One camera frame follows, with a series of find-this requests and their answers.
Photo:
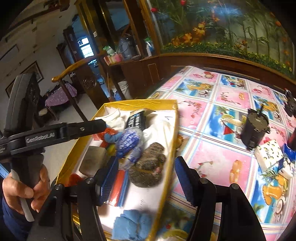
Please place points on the green packet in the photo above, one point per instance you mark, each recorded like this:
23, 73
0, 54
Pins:
108, 49

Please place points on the tall dark wooden cabinet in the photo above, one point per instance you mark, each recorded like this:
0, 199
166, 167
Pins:
90, 81

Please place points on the white plastic strip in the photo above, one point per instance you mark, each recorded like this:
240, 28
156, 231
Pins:
26, 209

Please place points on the blue grey electric kettle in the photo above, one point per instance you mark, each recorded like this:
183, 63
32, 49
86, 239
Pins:
126, 48

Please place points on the framed wall picture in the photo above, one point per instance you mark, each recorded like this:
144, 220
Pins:
37, 69

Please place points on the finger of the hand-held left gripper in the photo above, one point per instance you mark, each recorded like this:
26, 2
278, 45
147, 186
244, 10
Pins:
92, 127

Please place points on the wooden chair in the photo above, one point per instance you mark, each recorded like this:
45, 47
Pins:
54, 79

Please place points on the brown patterned soft pouch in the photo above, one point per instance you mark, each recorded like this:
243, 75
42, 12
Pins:
148, 166

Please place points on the white bucket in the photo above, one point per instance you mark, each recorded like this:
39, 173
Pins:
122, 89

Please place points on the low wooden cabinet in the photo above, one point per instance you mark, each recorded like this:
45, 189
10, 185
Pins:
143, 71

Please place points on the blue white plastic bag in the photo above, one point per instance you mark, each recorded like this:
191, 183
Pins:
128, 141

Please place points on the brown grey sponge block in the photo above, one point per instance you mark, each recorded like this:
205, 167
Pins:
92, 160

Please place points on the person's left hand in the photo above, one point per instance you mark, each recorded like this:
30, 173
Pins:
18, 190

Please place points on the green white bottle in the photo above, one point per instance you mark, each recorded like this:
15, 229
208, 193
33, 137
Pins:
148, 47

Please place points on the red orange plastic bag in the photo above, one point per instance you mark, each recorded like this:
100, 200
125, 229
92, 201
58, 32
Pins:
74, 179

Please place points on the framed bamboo flower painting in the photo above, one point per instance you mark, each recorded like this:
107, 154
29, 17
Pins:
219, 23

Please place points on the white cloth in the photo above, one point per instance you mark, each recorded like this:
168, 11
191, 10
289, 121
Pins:
115, 120

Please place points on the black printed packet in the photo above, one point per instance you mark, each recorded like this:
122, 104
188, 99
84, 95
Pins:
136, 120

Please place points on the red blue packet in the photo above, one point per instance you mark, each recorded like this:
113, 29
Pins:
118, 187

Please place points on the small blue white tissue pack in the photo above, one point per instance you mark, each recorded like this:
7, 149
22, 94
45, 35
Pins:
286, 170

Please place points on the pink box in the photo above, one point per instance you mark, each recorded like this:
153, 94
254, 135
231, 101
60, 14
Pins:
113, 59

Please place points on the purple patterned cloth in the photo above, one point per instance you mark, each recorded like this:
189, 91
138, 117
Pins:
62, 95

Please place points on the printed tablecloth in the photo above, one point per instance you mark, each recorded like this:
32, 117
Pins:
208, 153

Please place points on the white printed tissue pack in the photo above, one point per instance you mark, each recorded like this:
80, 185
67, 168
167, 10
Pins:
269, 154

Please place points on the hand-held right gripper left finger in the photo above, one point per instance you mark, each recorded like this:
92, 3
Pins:
108, 183

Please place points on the blue towel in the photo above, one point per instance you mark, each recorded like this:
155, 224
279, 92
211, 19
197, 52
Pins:
131, 224

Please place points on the yellow cardboard box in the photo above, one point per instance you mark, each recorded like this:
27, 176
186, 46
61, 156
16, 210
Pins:
138, 101

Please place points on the person's left forearm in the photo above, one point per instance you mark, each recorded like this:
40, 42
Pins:
11, 224

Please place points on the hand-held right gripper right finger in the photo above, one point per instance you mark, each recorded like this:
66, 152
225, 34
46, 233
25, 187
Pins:
185, 180

